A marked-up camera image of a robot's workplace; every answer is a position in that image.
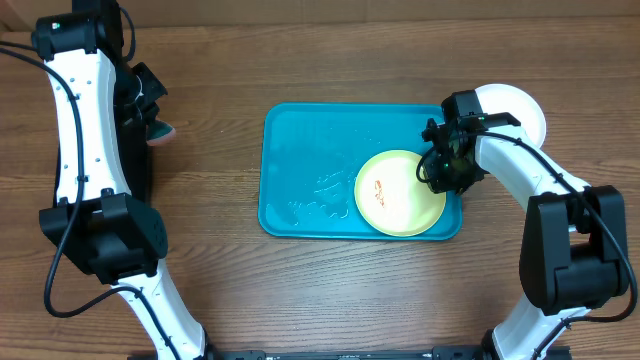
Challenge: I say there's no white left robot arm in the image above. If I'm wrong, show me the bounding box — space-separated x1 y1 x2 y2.
32 0 217 359

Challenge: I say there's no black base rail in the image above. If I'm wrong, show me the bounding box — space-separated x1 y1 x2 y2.
218 346 490 360

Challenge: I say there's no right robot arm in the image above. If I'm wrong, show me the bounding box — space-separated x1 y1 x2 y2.
416 84 639 360

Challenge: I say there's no black rectangular bin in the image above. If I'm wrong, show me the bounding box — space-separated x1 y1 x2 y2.
53 119 150 206

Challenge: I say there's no teal plastic tray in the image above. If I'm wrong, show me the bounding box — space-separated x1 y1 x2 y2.
258 102 442 241

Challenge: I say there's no yellow-green plate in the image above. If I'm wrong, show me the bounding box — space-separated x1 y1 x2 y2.
354 150 446 237

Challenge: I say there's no white plate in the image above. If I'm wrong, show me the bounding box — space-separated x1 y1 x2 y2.
475 83 547 148

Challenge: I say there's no pink and green sponge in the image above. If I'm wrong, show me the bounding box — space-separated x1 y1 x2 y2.
146 120 176 146

